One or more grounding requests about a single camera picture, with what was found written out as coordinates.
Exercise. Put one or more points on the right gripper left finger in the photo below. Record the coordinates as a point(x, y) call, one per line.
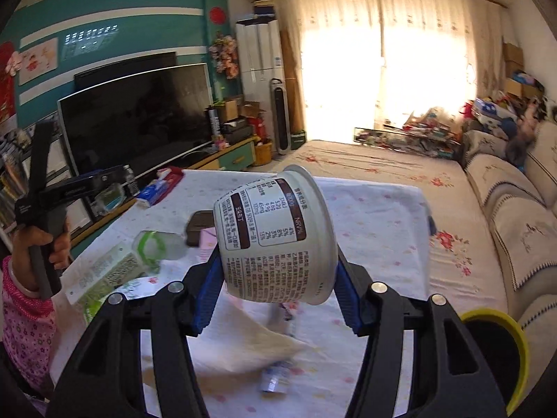
point(103, 376)

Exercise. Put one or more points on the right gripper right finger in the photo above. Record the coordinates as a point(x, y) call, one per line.
point(449, 375)

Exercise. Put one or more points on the white yogurt cup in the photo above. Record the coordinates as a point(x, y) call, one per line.
point(276, 240)

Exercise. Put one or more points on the pink sleeved left forearm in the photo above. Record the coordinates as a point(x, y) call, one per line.
point(29, 330)

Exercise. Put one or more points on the yellow rimmed trash bin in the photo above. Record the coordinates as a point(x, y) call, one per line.
point(505, 348)

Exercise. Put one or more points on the person's left hand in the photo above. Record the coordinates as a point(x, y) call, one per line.
point(29, 237)

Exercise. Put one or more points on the yellow green tv cabinet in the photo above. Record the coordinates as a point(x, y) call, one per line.
point(233, 158)

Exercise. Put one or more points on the clear water bottle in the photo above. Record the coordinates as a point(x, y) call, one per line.
point(130, 185)

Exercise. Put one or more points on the blue tissue pack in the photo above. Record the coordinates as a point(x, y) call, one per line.
point(152, 193)

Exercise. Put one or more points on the clear jar green label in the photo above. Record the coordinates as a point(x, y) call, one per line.
point(152, 247)

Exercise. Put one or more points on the floral floor mat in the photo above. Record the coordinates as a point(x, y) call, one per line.
point(413, 222)

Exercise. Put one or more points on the flat screen television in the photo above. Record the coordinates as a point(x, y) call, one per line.
point(143, 120)

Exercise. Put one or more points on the red flat box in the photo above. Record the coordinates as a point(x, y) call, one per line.
point(168, 178)

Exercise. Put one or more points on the white paper towel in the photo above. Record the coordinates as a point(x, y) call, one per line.
point(234, 343)

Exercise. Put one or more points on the floral white table cloth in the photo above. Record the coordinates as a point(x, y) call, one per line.
point(323, 376)

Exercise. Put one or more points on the dark brown small box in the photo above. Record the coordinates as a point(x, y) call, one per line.
point(201, 219)

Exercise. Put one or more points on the crumpled blue white wrapper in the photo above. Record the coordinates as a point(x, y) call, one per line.
point(275, 379)

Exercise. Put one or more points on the beige sectional sofa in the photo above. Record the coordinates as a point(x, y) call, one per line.
point(519, 204)

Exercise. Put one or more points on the pile of books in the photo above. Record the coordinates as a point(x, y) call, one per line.
point(434, 133)

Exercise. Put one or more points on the black tower fan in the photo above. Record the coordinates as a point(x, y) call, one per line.
point(281, 116)

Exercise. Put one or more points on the white standing air conditioner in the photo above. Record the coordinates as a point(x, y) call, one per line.
point(260, 58)

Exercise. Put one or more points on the cream floral curtains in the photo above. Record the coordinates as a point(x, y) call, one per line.
point(366, 63)

